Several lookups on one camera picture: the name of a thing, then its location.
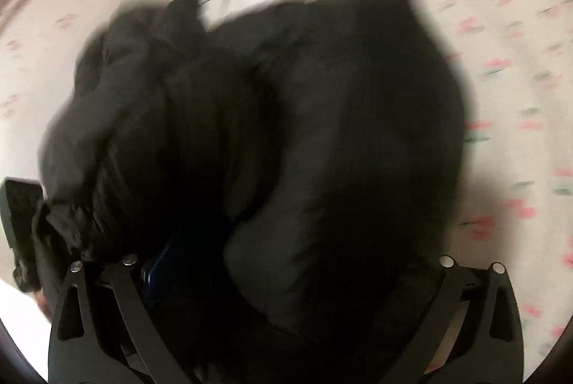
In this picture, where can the black puffer jacket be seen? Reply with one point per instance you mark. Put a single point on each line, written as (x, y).
(291, 120)

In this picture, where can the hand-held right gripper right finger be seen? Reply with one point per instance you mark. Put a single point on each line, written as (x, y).
(441, 308)

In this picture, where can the white duvet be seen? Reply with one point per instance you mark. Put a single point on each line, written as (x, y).
(20, 312)

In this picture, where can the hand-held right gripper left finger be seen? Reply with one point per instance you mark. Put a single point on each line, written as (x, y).
(156, 276)

